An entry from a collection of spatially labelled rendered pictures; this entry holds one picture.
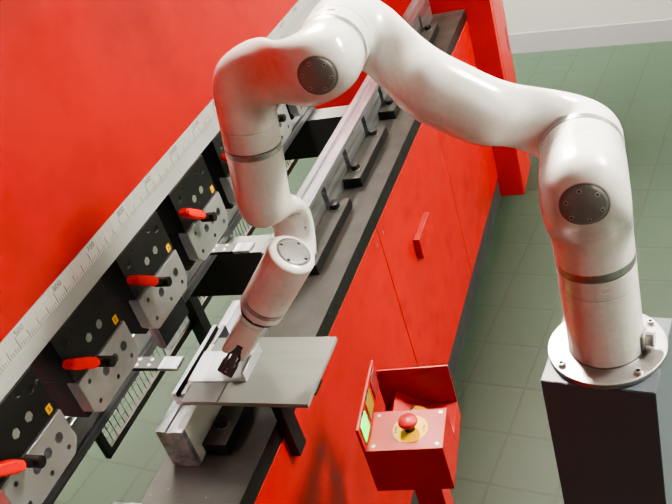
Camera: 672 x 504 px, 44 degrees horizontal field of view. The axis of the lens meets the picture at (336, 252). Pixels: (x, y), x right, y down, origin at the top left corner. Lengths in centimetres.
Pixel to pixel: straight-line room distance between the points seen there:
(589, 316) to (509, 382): 156
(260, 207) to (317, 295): 68
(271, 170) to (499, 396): 171
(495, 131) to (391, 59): 18
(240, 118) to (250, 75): 7
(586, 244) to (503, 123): 21
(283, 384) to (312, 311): 39
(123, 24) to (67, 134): 26
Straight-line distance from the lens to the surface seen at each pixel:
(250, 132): 126
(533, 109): 124
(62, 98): 138
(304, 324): 190
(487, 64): 354
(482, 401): 285
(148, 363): 176
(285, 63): 113
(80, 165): 139
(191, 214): 156
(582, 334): 139
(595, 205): 115
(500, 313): 317
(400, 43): 121
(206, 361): 170
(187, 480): 167
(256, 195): 131
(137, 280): 142
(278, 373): 160
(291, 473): 176
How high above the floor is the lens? 199
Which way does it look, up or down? 32 degrees down
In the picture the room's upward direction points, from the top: 19 degrees counter-clockwise
